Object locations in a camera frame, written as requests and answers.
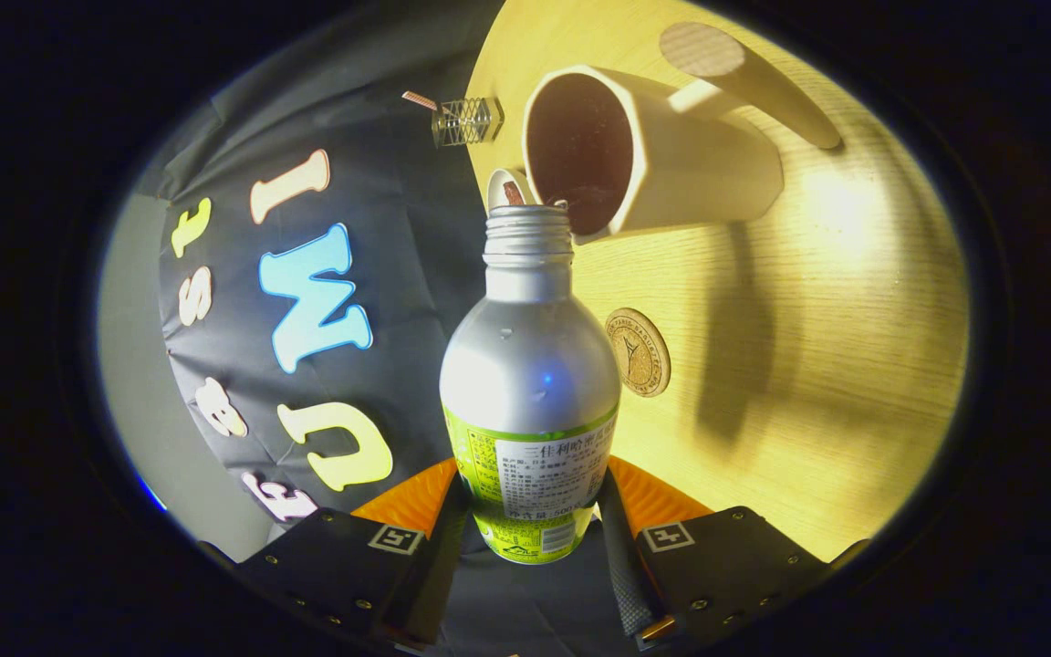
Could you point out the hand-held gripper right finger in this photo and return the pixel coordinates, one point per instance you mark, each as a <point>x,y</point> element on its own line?
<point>726,557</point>

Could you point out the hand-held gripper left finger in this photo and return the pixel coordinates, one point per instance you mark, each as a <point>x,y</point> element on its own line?
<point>334,557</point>

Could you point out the black backdrop cloth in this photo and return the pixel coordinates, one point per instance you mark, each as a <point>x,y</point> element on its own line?
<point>398,301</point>

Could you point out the pink striped straw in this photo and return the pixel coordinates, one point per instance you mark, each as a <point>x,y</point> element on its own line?
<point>418,99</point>

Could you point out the silver bottle with green label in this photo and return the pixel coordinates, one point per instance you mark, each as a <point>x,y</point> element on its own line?
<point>530,365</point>

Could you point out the white round plate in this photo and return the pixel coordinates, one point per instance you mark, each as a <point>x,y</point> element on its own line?
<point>496,190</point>

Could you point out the red-brown meat piece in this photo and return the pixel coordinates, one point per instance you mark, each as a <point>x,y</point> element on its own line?
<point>513,193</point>

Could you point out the wooden table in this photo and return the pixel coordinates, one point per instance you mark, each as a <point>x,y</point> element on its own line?
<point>836,365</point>

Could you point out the round cork coaster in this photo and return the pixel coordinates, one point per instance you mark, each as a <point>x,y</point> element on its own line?
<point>639,351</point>

